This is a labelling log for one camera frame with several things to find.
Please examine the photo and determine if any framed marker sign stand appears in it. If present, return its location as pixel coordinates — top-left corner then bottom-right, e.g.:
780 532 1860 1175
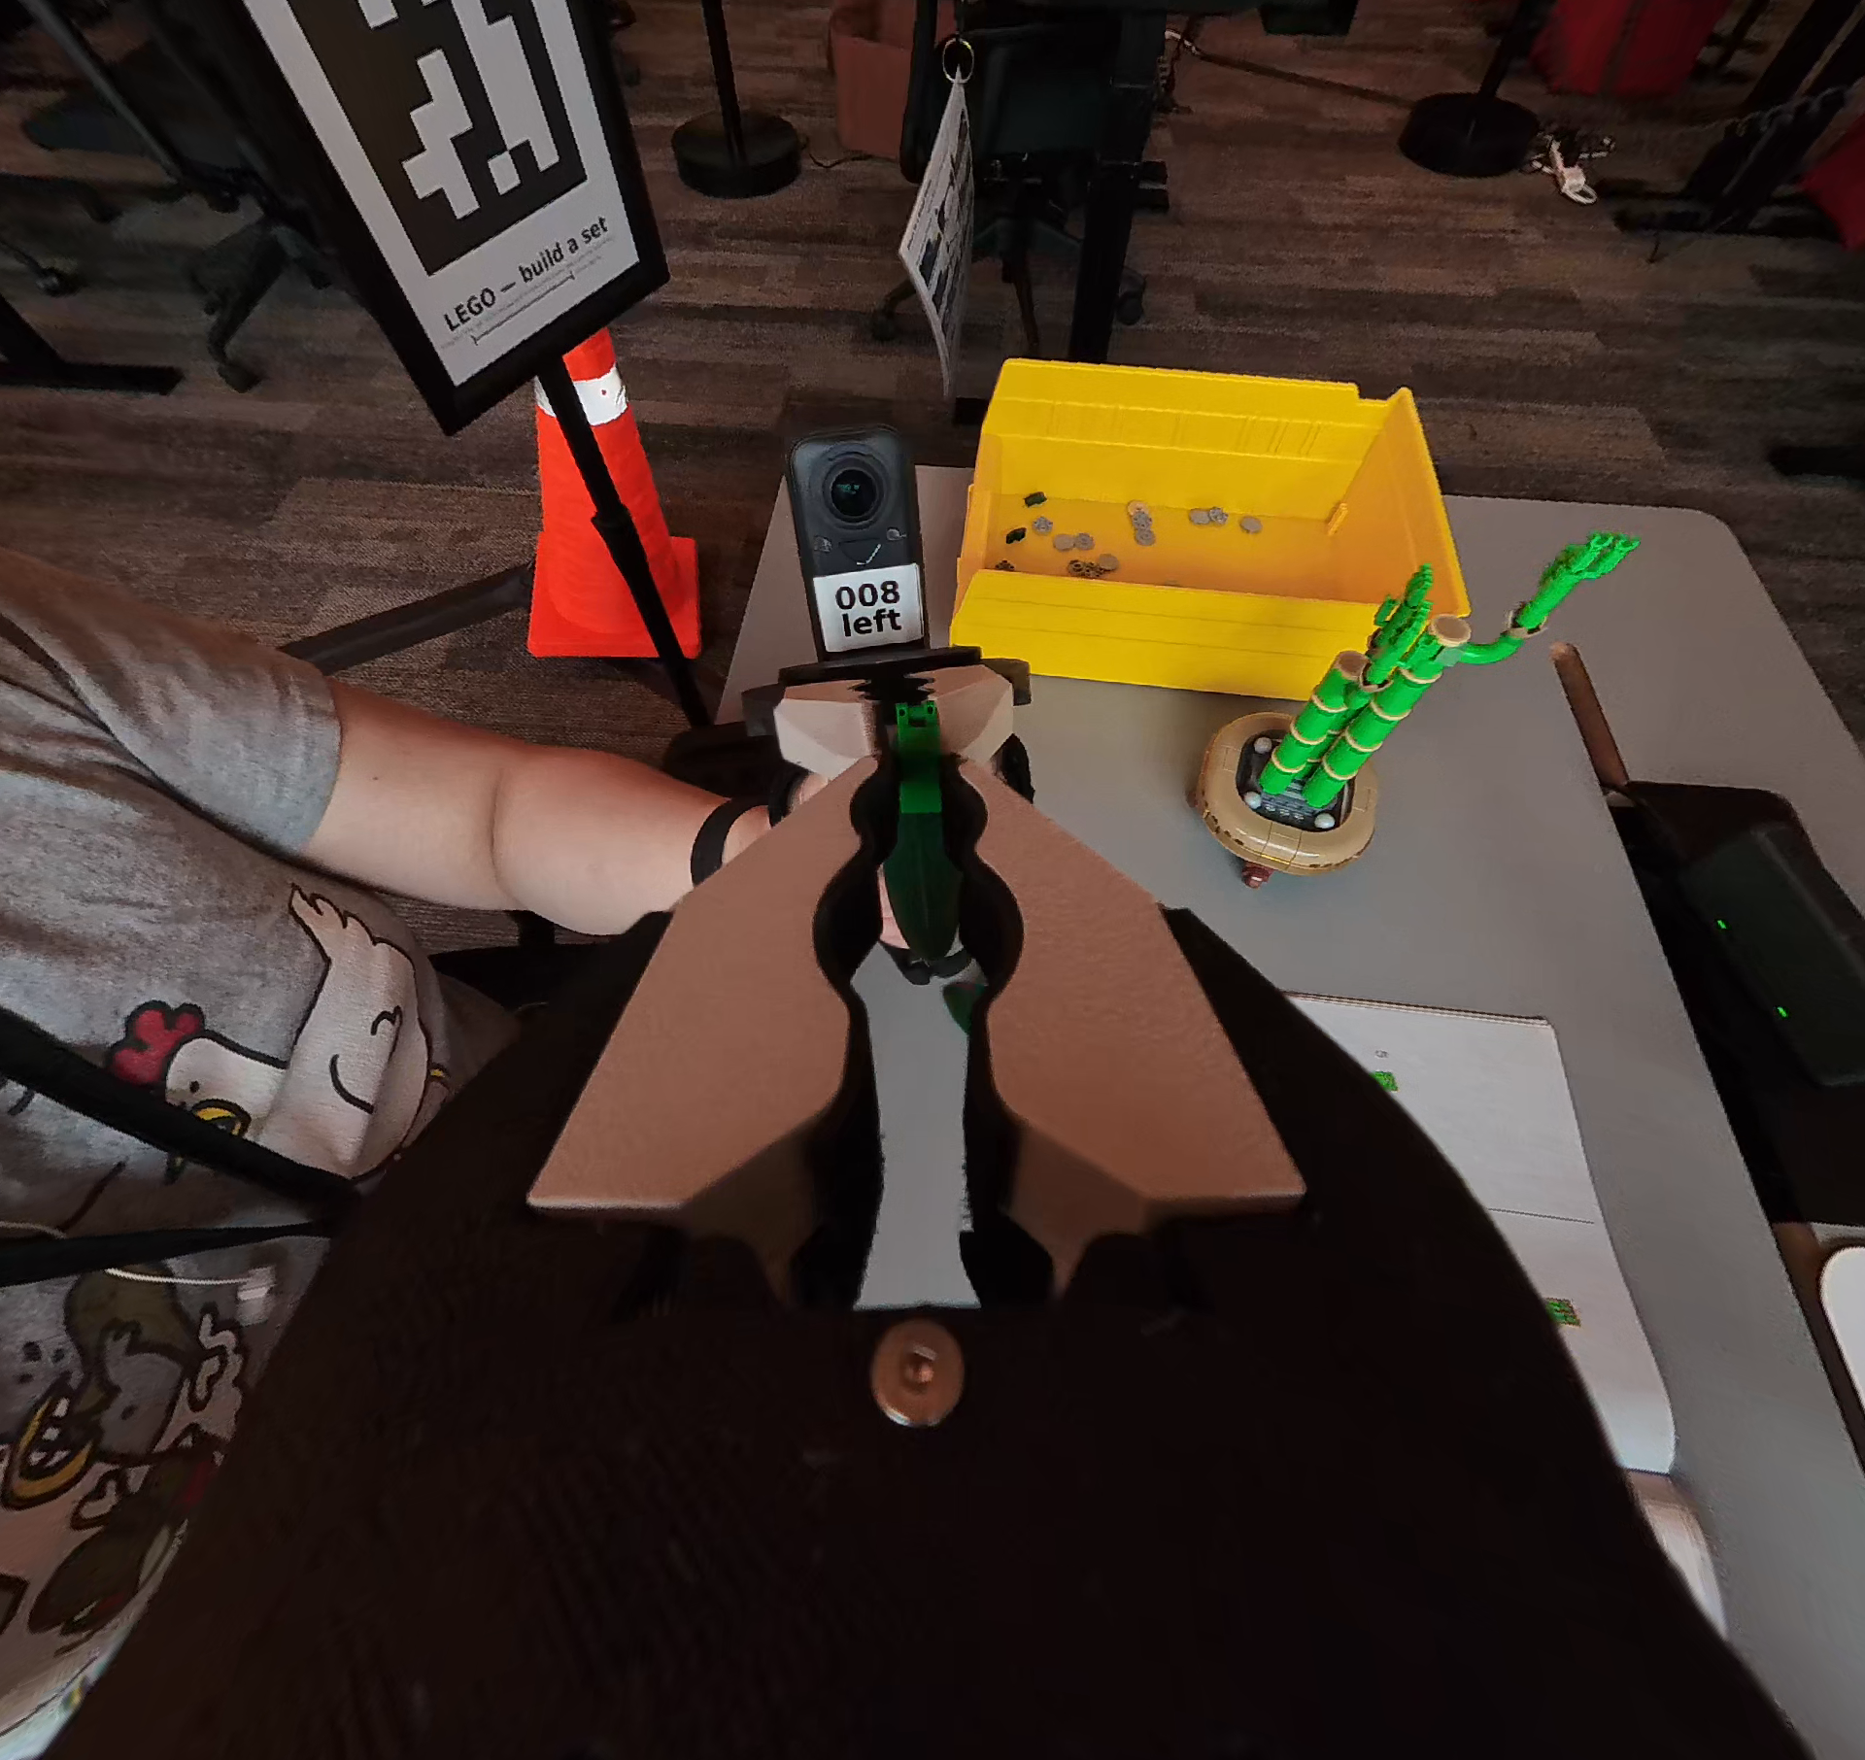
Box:
94 0 717 730

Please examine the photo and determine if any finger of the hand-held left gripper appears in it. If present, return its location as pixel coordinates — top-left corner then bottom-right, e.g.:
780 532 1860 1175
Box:
929 674 1022 775
770 685 888 788

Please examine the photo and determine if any person's left forearm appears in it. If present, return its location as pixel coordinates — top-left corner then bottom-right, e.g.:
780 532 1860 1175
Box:
298 681 731 944

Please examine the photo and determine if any black wristband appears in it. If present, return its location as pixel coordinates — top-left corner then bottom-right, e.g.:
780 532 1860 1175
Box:
688 792 778 891

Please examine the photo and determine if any brown wooden strip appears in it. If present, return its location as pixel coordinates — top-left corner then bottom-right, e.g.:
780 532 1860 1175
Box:
1549 641 1638 796

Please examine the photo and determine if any hanging printed card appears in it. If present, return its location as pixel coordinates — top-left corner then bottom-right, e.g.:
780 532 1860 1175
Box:
896 33 980 402

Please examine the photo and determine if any dark green brick leaf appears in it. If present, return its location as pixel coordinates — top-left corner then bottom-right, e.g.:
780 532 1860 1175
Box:
879 804 976 961

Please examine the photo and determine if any group of grey brick pieces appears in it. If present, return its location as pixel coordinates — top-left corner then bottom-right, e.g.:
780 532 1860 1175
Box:
997 483 1271 582

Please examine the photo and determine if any green toy bamboo model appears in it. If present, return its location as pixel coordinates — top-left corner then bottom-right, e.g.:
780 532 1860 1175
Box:
1192 528 1644 891

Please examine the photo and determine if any black neck strap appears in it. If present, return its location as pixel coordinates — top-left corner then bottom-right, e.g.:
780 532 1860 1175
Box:
0 1006 364 1287

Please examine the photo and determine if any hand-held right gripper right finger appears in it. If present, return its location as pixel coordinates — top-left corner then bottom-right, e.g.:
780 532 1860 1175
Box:
954 761 1310 1293

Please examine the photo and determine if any yellow plastic bin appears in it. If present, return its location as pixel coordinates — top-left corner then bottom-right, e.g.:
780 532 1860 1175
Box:
947 355 1475 701

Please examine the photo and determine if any building instruction booklet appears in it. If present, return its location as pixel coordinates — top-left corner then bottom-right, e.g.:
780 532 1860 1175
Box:
1287 990 1681 1480

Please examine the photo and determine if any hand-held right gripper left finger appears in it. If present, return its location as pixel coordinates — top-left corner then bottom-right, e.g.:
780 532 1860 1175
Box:
525 753 898 1307

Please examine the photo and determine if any white floor cable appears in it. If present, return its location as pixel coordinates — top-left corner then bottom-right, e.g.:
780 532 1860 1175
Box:
1520 124 1617 209

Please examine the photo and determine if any orange traffic cone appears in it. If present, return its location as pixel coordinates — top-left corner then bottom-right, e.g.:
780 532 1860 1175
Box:
525 326 706 664

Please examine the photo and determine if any cardboard box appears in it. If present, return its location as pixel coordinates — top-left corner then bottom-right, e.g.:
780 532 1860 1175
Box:
824 0 923 163

